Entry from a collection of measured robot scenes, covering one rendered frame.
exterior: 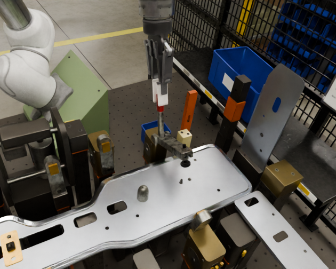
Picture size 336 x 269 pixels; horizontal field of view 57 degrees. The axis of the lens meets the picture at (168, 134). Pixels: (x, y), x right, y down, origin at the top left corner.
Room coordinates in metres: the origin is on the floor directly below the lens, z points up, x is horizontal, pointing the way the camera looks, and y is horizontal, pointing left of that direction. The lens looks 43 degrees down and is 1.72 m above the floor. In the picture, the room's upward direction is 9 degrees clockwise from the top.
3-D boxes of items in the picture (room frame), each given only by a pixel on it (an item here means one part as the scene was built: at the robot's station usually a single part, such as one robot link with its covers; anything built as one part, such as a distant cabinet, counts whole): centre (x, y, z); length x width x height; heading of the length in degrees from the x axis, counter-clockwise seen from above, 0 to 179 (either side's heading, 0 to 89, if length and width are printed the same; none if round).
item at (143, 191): (0.51, 0.04, 1.02); 0.03 x 0.03 x 0.07
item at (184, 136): (0.72, -0.05, 0.88); 0.04 x 0.04 x 0.37; 35
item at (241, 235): (0.45, -0.24, 0.84); 0.12 x 0.07 x 0.28; 35
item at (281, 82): (0.72, -0.28, 1.17); 0.12 x 0.01 x 0.34; 35
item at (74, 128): (0.62, 0.26, 0.91); 0.07 x 0.05 x 0.42; 35
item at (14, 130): (0.54, 0.36, 0.94); 0.18 x 0.13 x 0.49; 125
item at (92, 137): (0.64, 0.20, 0.88); 0.11 x 0.07 x 0.37; 35
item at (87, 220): (0.41, 0.18, 0.84); 0.12 x 0.05 x 0.29; 35
